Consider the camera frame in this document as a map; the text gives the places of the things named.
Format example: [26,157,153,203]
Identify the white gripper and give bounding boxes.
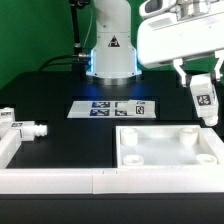
[137,0,224,87]

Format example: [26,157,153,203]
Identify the white square table top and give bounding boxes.
[116,125,224,168]

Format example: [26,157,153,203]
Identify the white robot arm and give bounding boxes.
[86,0,224,85]

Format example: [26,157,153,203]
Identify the white marker sheet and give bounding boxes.
[67,100,157,120]

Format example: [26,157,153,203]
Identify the white U-shaped fence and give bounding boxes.
[0,130,224,194]

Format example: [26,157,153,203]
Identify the black vertical pole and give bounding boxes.
[68,0,84,73]

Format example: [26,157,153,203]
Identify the black cable at base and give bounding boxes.
[38,53,92,72]

